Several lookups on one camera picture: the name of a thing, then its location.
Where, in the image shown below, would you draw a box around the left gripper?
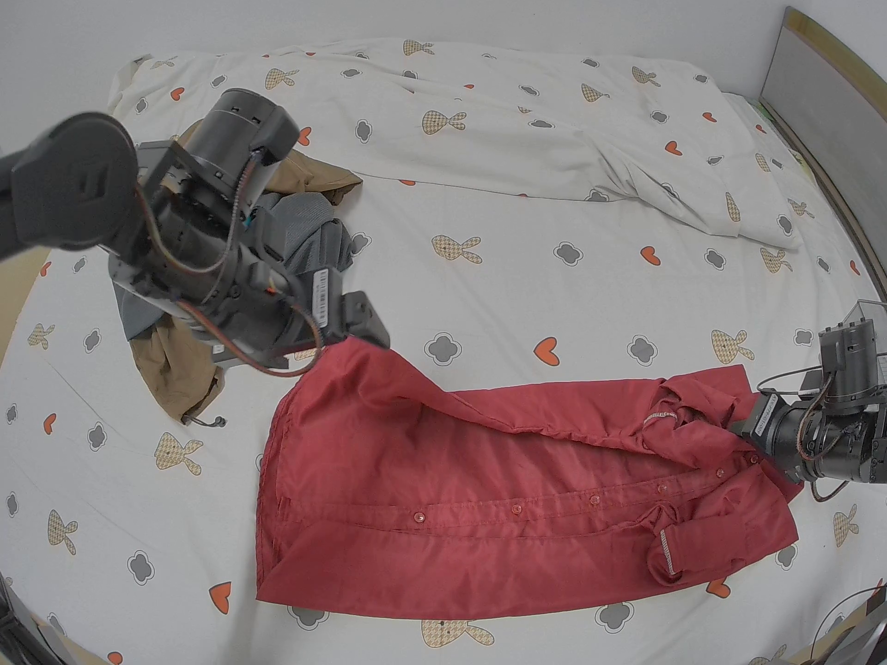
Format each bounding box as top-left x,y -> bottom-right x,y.
222,254 -> 390,372

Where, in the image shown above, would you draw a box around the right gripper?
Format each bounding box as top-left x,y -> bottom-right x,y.
728,392 -> 808,483

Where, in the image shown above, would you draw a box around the red shirt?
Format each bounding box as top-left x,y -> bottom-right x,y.
255,338 -> 805,622

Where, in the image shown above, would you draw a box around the grey garment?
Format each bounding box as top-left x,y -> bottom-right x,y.
114,191 -> 354,345

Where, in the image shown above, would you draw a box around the brown garment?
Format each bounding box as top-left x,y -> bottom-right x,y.
132,118 -> 363,429

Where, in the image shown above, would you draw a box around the clear plastic box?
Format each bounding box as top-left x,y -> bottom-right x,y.
835,298 -> 887,379

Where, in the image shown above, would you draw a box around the bed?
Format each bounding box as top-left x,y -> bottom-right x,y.
0,6 -> 887,665

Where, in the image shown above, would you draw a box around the white printed quilt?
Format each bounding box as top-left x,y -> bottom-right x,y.
107,39 -> 805,251

